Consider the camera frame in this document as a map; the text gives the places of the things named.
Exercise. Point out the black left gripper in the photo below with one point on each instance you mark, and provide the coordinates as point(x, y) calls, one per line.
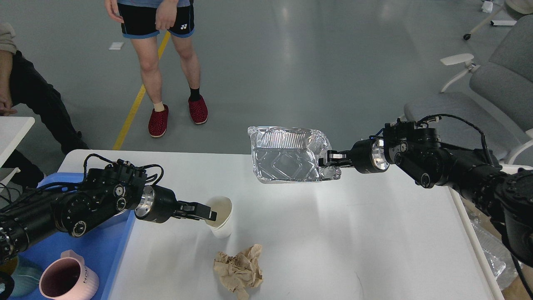
point(158, 204)

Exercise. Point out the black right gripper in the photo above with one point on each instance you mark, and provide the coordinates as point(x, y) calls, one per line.
point(366, 156)

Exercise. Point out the white paper cup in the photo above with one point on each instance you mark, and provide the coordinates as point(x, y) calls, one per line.
point(223, 225)

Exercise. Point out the aluminium foil tray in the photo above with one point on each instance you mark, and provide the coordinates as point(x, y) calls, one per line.
point(286, 155)

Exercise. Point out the brown paper napkin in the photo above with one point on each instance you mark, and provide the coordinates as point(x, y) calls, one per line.
point(237, 273)

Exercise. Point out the pink mug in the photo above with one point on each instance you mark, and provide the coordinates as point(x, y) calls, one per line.
point(68, 278)

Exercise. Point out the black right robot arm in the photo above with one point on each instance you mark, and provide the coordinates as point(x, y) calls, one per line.
point(418, 150)

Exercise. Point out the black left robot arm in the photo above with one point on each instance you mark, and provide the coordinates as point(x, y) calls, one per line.
point(77, 208)

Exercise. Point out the blue plastic tray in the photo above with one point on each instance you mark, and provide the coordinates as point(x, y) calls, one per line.
point(101, 249)

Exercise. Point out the grey office chair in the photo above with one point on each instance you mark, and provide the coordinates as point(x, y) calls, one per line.
point(505, 81)

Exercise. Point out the teal ceramic mug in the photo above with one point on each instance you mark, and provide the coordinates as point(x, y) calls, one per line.
point(25, 273)

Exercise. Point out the white waste bin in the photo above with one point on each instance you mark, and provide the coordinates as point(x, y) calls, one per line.
point(493, 257)

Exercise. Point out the white side table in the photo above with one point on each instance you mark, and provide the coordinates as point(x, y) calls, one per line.
point(12, 131)

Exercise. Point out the seated person in black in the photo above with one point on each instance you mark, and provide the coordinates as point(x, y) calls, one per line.
point(20, 83)

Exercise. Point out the white chair base far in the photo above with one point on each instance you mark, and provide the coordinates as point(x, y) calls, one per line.
point(515, 9)

